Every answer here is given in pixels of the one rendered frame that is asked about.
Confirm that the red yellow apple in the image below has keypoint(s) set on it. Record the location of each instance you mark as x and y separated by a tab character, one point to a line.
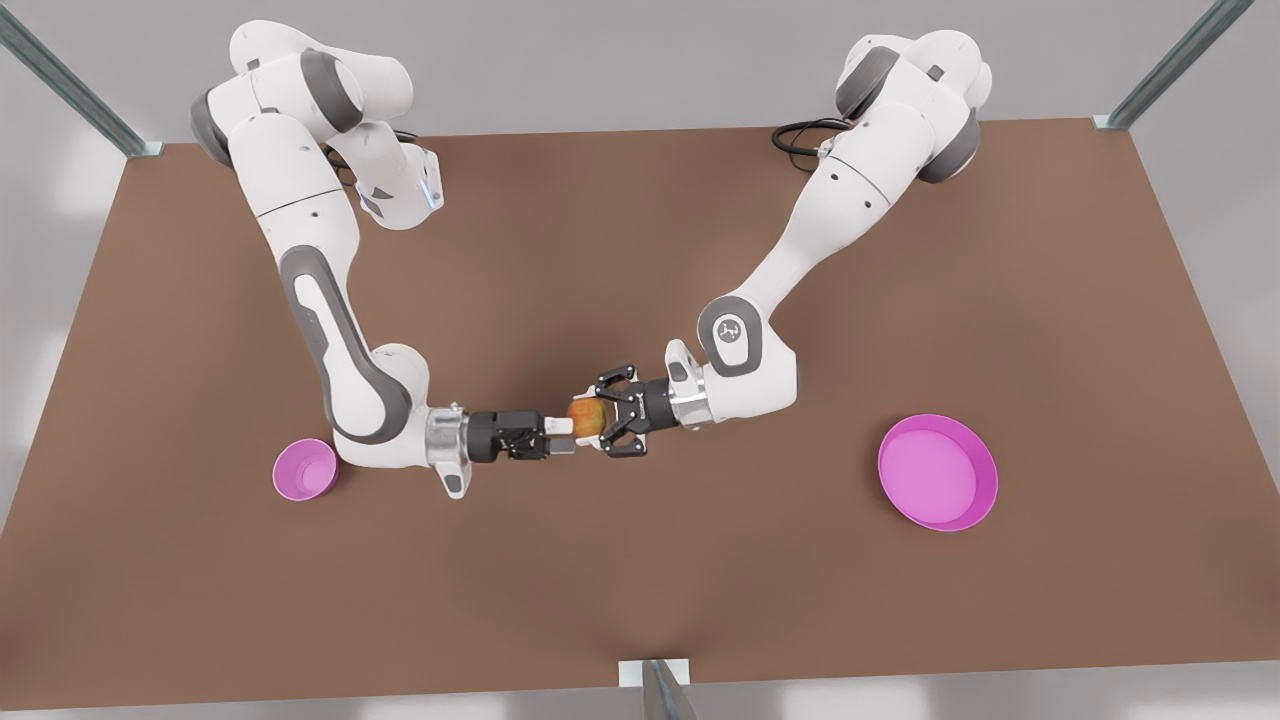
588	418

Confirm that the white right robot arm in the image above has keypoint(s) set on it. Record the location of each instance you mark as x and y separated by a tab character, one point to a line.
300	180

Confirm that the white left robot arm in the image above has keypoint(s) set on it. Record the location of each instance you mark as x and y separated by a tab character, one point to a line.
860	190

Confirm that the small pink bowl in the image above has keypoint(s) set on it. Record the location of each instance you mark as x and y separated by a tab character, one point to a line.
305	472

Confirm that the pink plate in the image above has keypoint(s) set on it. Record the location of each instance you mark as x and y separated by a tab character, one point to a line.
935	472

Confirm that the silver frame post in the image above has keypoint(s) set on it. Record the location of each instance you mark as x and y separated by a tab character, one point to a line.
1170	65
75	92
660	690

